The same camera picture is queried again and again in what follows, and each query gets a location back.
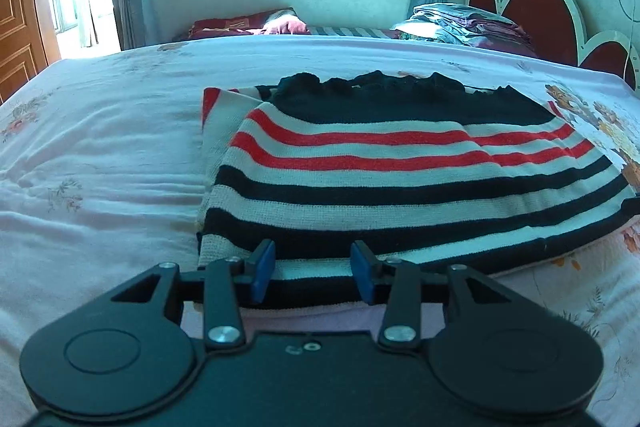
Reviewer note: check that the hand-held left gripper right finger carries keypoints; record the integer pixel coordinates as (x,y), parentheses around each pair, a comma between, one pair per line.
(364,274)

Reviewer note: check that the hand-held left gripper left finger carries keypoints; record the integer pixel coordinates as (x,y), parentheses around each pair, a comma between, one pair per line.
(262,274)

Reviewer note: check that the striped cartoon sweater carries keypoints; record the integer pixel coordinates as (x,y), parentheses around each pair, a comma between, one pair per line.
(400,187)

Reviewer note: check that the pile of folded clothes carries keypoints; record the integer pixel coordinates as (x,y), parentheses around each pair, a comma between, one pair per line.
(465,27)

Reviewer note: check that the bed with floral sheet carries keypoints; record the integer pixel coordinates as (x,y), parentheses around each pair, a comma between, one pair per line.
(100,177)

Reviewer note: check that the striped mattress cover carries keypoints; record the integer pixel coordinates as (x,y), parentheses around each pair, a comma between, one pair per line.
(350,32)

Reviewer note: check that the dark red blanket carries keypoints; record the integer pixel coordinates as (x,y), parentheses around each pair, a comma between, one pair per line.
(240,24)

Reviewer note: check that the red and white headboard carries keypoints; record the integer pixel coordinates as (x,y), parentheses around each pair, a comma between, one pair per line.
(540,7)

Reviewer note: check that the brown wooden door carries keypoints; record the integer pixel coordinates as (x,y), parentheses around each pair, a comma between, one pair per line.
(17,22)

